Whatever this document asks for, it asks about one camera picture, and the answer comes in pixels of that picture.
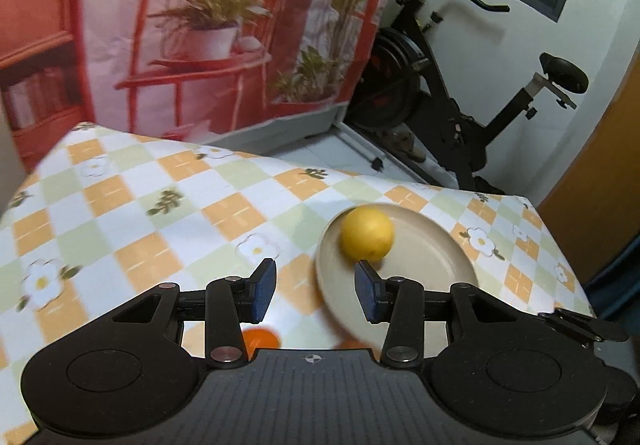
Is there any wooden door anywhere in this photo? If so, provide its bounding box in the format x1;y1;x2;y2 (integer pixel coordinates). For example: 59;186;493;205
537;70;640;283

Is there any checkered floral tablecloth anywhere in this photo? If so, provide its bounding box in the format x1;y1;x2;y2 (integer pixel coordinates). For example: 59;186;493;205
0;122;596;426

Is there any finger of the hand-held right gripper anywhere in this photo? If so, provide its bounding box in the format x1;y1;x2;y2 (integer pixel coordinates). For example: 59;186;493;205
539;309;630;348

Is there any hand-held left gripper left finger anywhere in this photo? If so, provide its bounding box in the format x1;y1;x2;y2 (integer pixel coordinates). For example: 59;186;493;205
105;258;277;371

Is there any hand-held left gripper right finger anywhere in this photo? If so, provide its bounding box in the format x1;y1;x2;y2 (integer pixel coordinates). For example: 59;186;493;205
353;260;540;371

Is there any black exercise bike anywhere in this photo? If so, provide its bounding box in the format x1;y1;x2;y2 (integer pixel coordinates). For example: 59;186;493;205
347;0;591;193

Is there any printed backdrop cloth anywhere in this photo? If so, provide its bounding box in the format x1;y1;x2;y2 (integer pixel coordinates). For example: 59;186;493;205
0;0;416;170

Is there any beige oval plate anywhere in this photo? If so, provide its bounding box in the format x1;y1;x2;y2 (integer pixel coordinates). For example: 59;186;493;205
315;205;478;343

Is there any brown sandal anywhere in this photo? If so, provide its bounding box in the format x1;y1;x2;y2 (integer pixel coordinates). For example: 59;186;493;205
385;130;429;164

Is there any round yellow citrus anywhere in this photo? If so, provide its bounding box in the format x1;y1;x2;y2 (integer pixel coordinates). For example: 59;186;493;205
340;206;394;261

